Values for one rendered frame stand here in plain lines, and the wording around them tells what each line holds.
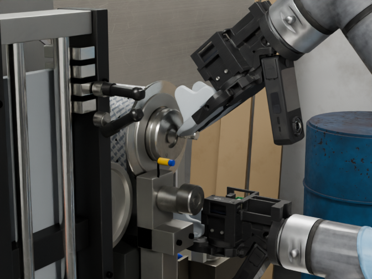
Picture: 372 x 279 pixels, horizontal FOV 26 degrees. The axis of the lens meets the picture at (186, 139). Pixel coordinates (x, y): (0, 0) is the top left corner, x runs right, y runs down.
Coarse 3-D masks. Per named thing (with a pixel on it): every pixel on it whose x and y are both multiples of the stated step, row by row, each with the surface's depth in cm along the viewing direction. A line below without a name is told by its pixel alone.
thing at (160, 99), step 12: (156, 96) 108; (168, 96) 111; (144, 108) 107; (156, 108) 109; (144, 120) 107; (144, 132) 107; (144, 156) 108; (144, 168) 108; (156, 168) 111; (168, 168) 113
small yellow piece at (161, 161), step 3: (159, 159) 104; (162, 159) 103; (165, 159) 103; (168, 159) 103; (171, 159) 103; (159, 162) 104; (162, 162) 103; (165, 162) 103; (168, 162) 103; (171, 162) 103; (174, 162) 103; (165, 165) 103; (168, 165) 103; (171, 165) 103; (159, 171) 106; (159, 174) 106
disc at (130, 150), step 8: (160, 80) 110; (144, 88) 107; (152, 88) 108; (160, 88) 109; (168, 88) 111; (176, 88) 113; (136, 104) 105; (144, 104) 107; (128, 128) 105; (128, 136) 105; (128, 144) 105; (184, 144) 116; (128, 152) 105; (128, 160) 106; (136, 160) 107; (176, 160) 115; (136, 168) 107; (176, 168) 115; (136, 176) 107
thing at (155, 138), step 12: (168, 108) 109; (156, 120) 107; (168, 120) 108; (180, 120) 111; (156, 132) 107; (168, 132) 109; (144, 144) 108; (156, 144) 107; (168, 144) 110; (180, 144) 112; (156, 156) 108; (168, 156) 110
